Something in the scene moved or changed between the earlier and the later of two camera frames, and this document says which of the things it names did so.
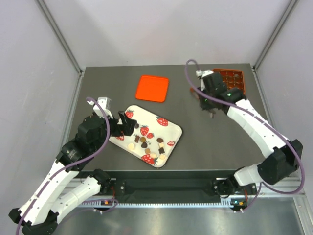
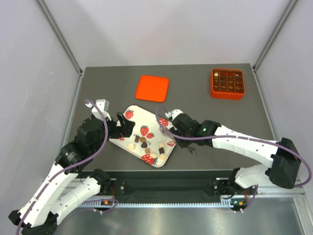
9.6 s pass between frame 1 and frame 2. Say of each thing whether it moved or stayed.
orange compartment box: stayed
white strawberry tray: stayed
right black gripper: moved
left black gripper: stayed
